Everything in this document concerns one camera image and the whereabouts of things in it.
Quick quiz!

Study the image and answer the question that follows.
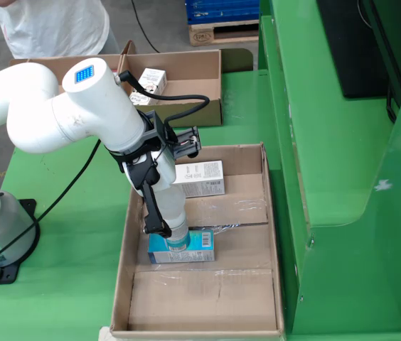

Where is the translucent white suction cup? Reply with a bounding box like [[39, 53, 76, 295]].
[[156, 184, 191, 252]]

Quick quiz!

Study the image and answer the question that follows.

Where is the black floor cable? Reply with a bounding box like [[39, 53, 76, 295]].
[[130, 0, 161, 54]]

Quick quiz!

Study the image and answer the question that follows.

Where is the blue wire mesh crate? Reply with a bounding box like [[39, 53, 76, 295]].
[[185, 0, 260, 26]]

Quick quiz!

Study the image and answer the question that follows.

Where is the black monitor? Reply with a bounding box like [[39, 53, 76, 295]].
[[316, 0, 401, 100]]

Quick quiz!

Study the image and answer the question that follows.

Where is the black camera cable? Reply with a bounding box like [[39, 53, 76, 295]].
[[118, 70, 211, 131]]

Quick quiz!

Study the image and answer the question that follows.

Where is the cow print white carton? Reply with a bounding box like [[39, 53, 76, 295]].
[[129, 67, 168, 107]]

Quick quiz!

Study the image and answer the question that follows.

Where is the long white product box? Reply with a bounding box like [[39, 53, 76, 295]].
[[174, 159, 226, 198]]

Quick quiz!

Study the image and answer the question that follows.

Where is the person in white shirt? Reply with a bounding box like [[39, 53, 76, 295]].
[[0, 0, 119, 60]]

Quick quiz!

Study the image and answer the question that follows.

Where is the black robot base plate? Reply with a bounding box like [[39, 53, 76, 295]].
[[0, 198, 41, 285]]

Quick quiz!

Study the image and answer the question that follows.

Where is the divided cardboard box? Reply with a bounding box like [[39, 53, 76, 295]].
[[8, 40, 223, 128]]

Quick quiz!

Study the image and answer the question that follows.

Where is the open cardboard tray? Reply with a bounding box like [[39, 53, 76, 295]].
[[109, 142, 286, 340]]

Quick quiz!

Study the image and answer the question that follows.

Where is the teal holographic product box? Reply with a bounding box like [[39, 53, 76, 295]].
[[146, 229, 216, 265]]

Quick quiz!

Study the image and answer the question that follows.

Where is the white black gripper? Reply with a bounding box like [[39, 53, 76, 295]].
[[117, 145, 177, 238]]

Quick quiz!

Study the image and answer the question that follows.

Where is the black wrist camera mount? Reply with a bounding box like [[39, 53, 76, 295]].
[[139, 109, 202, 161]]

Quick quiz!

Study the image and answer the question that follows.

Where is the wooden pallet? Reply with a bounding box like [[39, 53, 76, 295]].
[[188, 19, 260, 47]]

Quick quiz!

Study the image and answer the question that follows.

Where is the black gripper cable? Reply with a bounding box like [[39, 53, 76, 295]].
[[0, 139, 102, 278]]

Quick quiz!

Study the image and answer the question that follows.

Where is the green metal cabinet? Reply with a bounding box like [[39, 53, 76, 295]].
[[257, 0, 401, 337]]

